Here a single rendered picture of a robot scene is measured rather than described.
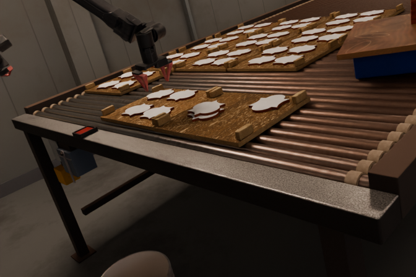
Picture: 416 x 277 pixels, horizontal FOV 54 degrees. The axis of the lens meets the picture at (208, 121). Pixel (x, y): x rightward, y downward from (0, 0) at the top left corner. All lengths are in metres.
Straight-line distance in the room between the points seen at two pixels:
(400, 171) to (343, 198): 0.11
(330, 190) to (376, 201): 0.10
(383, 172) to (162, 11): 3.90
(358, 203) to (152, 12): 3.87
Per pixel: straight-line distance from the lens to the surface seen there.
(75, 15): 3.97
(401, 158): 0.89
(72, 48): 3.94
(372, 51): 1.36
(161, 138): 1.35
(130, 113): 1.65
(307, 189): 0.88
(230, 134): 1.18
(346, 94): 1.37
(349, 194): 0.85
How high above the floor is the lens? 1.37
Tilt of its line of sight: 19 degrees down
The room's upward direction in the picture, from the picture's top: 15 degrees counter-clockwise
